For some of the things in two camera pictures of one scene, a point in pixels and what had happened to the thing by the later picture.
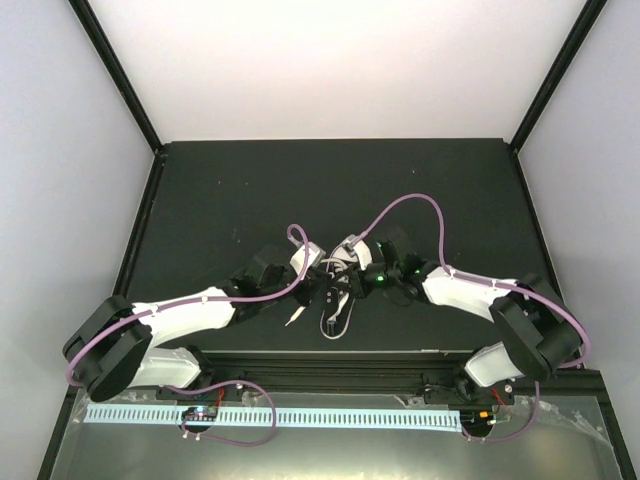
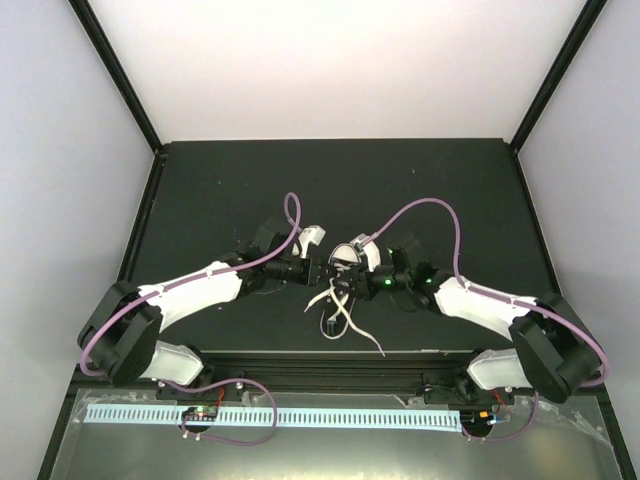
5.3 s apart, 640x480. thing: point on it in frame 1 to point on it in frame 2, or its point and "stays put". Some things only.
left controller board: [200, 413] stays put
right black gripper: [358, 285] stays put
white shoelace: [341, 264] to [341, 309]
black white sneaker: [341, 294] stays put
